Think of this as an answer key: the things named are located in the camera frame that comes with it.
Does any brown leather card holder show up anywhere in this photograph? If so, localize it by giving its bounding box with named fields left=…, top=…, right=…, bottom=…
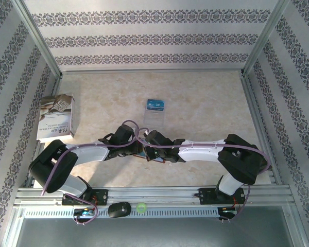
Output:
left=133, top=151, right=167, bottom=165

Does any clear plastic sleeve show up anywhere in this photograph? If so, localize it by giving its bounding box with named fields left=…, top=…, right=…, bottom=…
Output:
left=143, top=99, right=167, bottom=127

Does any green tape roll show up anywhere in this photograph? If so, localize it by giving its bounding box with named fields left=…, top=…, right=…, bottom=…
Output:
left=135, top=202, right=148, bottom=214

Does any black computer mouse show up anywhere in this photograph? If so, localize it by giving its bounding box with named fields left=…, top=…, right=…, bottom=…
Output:
left=108, top=202, right=132, bottom=219

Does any paperback book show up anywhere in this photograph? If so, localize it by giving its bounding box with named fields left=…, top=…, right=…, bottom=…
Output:
left=37, top=93, right=76, bottom=142

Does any grey metal panel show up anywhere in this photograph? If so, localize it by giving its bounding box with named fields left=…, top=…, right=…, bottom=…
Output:
left=14, top=217, right=303, bottom=247

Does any small controller board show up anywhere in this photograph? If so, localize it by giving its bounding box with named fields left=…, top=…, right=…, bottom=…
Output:
left=219, top=207, right=238, bottom=216
left=73, top=207, right=98, bottom=217

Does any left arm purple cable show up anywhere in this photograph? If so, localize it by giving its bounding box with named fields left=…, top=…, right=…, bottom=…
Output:
left=42, top=119, right=145, bottom=226

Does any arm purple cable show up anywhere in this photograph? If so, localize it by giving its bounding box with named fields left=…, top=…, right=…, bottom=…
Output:
left=42, top=119, right=145, bottom=226
left=138, top=127, right=271, bottom=222

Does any long aluminium mounting rail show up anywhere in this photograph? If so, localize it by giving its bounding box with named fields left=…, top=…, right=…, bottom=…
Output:
left=14, top=186, right=294, bottom=206

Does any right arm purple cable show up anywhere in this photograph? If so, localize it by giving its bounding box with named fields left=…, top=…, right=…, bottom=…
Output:
left=138, top=127, right=271, bottom=222

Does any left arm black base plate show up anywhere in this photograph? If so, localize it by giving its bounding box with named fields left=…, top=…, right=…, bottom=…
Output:
left=62, top=189, right=109, bottom=206

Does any white slotted cable duct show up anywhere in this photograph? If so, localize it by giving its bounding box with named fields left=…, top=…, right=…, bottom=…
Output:
left=23, top=207, right=219, bottom=219

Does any aluminium rear rail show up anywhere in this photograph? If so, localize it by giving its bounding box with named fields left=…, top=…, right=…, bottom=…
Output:
left=60, top=68, right=245, bottom=76

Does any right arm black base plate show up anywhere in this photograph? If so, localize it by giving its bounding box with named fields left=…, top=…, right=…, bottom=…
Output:
left=198, top=187, right=246, bottom=205

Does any aluminium side rail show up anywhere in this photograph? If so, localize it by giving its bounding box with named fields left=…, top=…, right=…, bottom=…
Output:
left=241, top=73, right=284, bottom=186
left=24, top=76, right=64, bottom=188

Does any aluminium frame post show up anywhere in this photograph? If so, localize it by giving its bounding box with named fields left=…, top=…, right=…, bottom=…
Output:
left=243, top=0, right=291, bottom=75
left=12, top=0, right=63, bottom=78

